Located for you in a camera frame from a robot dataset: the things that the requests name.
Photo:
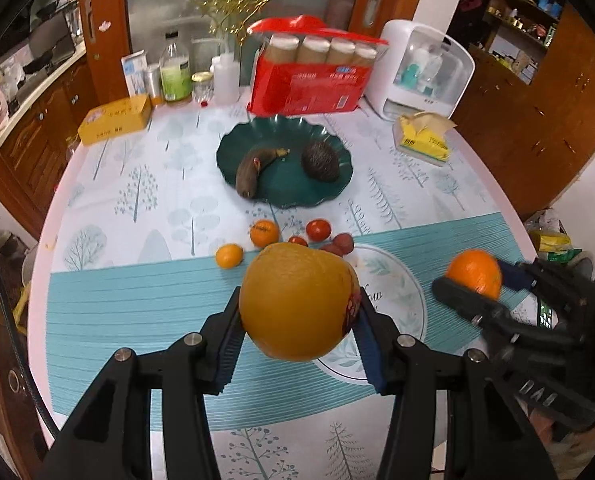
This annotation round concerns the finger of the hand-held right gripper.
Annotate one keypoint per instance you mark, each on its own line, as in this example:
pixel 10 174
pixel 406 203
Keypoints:
pixel 465 297
pixel 515 275

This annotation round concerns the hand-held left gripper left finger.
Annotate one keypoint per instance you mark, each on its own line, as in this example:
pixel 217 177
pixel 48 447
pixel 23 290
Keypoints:
pixel 230 355

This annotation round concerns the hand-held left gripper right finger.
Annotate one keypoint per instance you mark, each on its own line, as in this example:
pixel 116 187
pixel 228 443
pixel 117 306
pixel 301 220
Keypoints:
pixel 372 360

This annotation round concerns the large orange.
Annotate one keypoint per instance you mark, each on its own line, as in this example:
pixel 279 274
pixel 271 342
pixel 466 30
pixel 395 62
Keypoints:
pixel 472 272

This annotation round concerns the large yellow pomelo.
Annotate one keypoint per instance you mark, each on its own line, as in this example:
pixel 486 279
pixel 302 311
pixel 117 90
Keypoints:
pixel 297 300

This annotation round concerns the small tangerine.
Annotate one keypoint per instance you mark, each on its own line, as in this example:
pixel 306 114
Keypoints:
pixel 229 255

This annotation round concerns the dark red lychee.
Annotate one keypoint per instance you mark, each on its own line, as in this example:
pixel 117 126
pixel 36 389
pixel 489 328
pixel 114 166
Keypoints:
pixel 331 250
pixel 344 243

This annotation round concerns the medium tangerine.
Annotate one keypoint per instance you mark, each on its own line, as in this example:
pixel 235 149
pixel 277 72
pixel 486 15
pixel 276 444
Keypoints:
pixel 264 233

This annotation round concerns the small red cherry tomato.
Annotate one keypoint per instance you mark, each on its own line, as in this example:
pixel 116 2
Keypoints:
pixel 298 241

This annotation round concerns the dark green scalloped plate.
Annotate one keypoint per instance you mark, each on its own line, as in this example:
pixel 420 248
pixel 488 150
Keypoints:
pixel 287 180

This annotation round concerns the person's right hand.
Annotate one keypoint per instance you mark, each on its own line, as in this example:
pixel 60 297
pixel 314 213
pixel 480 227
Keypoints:
pixel 547 422

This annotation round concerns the green and yellow bag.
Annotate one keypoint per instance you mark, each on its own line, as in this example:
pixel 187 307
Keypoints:
pixel 552 242

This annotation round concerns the yellow tissue pack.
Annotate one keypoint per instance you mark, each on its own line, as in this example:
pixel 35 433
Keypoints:
pixel 422 137

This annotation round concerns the overripe brown banana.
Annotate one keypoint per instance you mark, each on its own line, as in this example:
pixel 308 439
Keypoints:
pixel 252 170

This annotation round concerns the dark brown bumpy avocado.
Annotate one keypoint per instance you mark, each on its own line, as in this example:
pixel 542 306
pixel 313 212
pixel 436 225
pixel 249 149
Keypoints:
pixel 321 161

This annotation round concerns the white countertop sterilizer cabinet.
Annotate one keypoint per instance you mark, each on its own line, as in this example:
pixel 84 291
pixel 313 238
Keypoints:
pixel 417 70

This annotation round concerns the yellow cardboard box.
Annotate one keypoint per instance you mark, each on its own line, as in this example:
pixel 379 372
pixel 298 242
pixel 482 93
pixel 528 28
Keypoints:
pixel 112 120

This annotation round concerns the red carton of jars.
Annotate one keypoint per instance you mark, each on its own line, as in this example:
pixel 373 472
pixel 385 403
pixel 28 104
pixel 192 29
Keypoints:
pixel 307 85

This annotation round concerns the small lidded glass jar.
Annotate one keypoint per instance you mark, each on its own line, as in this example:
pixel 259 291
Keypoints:
pixel 202 87

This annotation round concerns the white plastic bottle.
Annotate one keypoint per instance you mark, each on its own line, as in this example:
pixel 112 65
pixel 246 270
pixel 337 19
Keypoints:
pixel 225 80

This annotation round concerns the green label glass bottle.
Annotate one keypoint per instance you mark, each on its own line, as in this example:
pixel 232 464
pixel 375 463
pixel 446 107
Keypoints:
pixel 176 77

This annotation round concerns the silver metal can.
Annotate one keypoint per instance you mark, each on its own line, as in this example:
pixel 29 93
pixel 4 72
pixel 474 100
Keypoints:
pixel 154 82

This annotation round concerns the blue and white carton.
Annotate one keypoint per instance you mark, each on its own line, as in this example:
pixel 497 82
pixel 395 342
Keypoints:
pixel 135 72

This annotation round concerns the clear plastic container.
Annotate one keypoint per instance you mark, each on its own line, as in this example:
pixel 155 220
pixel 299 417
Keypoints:
pixel 208 52

